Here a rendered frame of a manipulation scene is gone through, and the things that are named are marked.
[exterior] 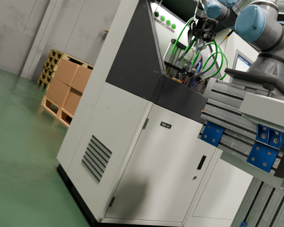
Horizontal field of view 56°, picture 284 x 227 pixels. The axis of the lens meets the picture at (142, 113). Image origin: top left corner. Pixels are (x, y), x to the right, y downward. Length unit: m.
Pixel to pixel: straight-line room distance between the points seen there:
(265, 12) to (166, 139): 0.85
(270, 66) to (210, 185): 1.13
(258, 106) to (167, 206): 1.09
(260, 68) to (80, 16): 7.62
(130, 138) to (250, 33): 0.80
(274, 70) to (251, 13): 0.23
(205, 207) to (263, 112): 1.30
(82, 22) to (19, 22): 1.75
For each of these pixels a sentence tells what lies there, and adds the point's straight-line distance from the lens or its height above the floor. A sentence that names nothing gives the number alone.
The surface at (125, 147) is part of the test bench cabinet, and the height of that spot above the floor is 0.51.
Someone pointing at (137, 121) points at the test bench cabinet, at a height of 0.66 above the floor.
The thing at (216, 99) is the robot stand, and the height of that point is 0.91.
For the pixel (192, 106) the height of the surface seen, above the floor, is 0.86.
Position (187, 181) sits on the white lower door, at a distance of 1.84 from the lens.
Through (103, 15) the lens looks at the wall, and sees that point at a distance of 8.81.
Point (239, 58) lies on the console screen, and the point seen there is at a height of 1.38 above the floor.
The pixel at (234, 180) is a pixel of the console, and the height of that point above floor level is 0.48.
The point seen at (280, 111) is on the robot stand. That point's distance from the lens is 0.91.
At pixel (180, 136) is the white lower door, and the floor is 0.66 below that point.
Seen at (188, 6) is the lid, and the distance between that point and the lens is 2.09.
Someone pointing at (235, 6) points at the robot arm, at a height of 1.38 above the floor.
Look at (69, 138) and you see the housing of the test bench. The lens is 2.15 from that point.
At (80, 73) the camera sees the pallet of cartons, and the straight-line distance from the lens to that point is 3.98.
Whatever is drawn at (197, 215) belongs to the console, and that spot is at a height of 0.17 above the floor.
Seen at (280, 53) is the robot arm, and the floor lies 1.15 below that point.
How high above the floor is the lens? 0.80
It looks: 3 degrees down
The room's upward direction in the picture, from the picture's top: 23 degrees clockwise
